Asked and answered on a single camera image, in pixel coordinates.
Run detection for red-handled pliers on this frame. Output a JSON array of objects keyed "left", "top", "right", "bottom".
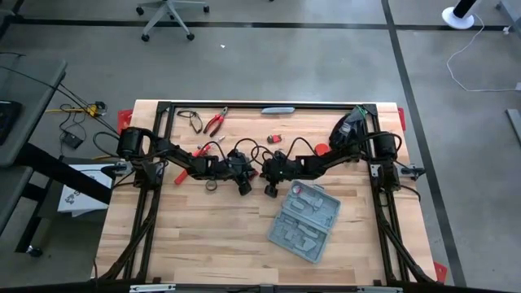
[{"left": 202, "top": 106, "right": 230, "bottom": 138}]

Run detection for grey plastic tool case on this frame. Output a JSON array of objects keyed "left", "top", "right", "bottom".
[{"left": 266, "top": 179, "right": 342, "bottom": 265}]

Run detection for grey utility knife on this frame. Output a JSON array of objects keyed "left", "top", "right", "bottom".
[{"left": 260, "top": 107, "right": 296, "bottom": 116}]

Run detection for clear safety glasses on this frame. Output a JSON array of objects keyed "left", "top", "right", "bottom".
[{"left": 176, "top": 109, "right": 204, "bottom": 135}]

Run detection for black work gloves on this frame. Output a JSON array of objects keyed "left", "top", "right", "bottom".
[{"left": 328, "top": 106, "right": 370, "bottom": 152}]

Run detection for white printed box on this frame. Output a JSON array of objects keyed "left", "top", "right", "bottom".
[{"left": 56, "top": 163, "right": 114, "bottom": 217}]

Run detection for black power adapter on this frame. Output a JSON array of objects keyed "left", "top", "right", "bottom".
[{"left": 60, "top": 132, "right": 85, "bottom": 150}]

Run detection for office chair base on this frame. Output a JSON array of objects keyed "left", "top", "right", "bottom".
[{"left": 135, "top": 0, "right": 211, "bottom": 42}]

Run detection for large grey side table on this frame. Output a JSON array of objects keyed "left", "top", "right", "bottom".
[{"left": 0, "top": 55, "right": 68, "bottom": 168}]

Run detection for small grey side table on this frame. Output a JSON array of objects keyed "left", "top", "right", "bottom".
[{"left": 0, "top": 164, "right": 34, "bottom": 237}]

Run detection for white round floor stand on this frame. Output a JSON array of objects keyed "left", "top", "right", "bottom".
[{"left": 441, "top": 0, "right": 486, "bottom": 30}]

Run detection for black keyboard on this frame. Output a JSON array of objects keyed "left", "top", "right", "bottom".
[{"left": 0, "top": 100, "right": 24, "bottom": 147}]

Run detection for grey floor plate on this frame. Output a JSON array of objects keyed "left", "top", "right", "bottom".
[{"left": 506, "top": 107, "right": 521, "bottom": 144}]

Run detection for grey furniture corner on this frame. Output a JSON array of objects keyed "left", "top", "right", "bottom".
[{"left": 495, "top": 0, "right": 521, "bottom": 32}]

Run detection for black right camera cable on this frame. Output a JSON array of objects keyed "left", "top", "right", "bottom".
[{"left": 250, "top": 145, "right": 274, "bottom": 164}]

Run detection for black camera cable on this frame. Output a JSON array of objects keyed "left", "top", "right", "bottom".
[
  {"left": 250, "top": 145, "right": 274, "bottom": 164},
  {"left": 233, "top": 137, "right": 264, "bottom": 164}
]

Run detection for black left camera cable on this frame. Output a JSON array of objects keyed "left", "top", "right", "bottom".
[{"left": 233, "top": 137, "right": 264, "bottom": 164}]

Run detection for black right forearm cable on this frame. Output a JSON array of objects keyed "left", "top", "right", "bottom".
[{"left": 284, "top": 136, "right": 317, "bottom": 160}]

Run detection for red-handled screwdriver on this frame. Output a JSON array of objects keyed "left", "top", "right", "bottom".
[{"left": 173, "top": 144, "right": 213, "bottom": 186}]

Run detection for black metal rig frame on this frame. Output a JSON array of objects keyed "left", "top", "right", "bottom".
[{"left": 95, "top": 100, "right": 440, "bottom": 288}]

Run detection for silver frame bracket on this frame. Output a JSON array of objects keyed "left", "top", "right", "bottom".
[
  {"left": 129, "top": 283, "right": 177, "bottom": 293},
  {"left": 357, "top": 286, "right": 404, "bottom": 293}
]

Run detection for yellow extension cable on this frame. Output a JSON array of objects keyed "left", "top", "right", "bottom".
[{"left": 45, "top": 103, "right": 107, "bottom": 118}]

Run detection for black desk leg frame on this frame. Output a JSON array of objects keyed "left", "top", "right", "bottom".
[{"left": 15, "top": 142, "right": 113, "bottom": 258}]

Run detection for white floor cable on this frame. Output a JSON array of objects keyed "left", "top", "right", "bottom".
[{"left": 446, "top": 14, "right": 521, "bottom": 93}]

